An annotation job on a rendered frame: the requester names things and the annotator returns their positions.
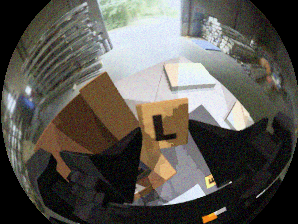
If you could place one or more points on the white paper ticket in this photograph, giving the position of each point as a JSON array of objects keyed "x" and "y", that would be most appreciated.
[{"x": 138, "y": 188}]

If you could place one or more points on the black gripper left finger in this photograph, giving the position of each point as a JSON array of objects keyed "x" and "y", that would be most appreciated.
[{"x": 117, "y": 166}]

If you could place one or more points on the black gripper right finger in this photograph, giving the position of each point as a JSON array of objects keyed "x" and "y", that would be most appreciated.
[{"x": 222, "y": 148}]

